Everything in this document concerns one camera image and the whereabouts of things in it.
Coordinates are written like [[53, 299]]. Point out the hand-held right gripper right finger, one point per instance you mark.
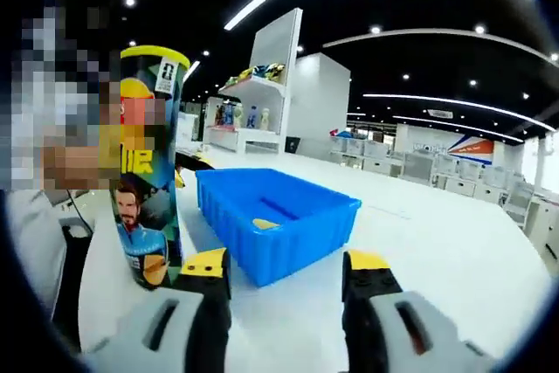
[[375, 325]]

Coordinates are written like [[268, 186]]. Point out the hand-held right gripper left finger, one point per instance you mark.
[[183, 325]]

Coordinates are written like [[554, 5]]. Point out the tall dark chip container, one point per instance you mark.
[[144, 224]]

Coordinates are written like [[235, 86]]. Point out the curved yellow potato chip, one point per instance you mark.
[[264, 224]]

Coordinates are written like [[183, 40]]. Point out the blue plastic box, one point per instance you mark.
[[284, 255]]

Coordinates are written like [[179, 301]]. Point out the yellow plastic container lid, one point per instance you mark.
[[148, 50]]

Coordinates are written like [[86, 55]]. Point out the pale bottle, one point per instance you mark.
[[238, 117], [265, 119]]

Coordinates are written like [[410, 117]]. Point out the blue bottle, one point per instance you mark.
[[251, 117]]

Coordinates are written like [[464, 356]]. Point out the white table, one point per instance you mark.
[[415, 237]]

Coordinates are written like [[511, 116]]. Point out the pile of colourful snack bags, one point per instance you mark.
[[257, 72]]

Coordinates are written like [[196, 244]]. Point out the white display shelf unit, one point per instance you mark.
[[275, 41]]

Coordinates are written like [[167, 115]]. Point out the person's white shirt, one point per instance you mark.
[[35, 237]]

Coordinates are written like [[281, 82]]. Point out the row of white storage cabinets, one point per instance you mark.
[[458, 172]]

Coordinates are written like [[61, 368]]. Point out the ceiling air vent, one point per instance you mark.
[[440, 113]]

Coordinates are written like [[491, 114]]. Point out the red blue wall banner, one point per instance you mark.
[[471, 146]]

